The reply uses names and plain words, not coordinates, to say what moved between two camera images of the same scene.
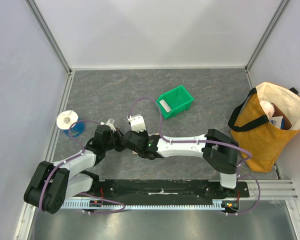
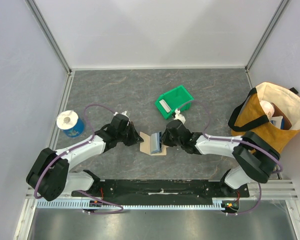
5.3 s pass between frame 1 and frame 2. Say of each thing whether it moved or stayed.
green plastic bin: stayed
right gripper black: moved
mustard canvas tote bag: stayed
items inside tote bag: stayed
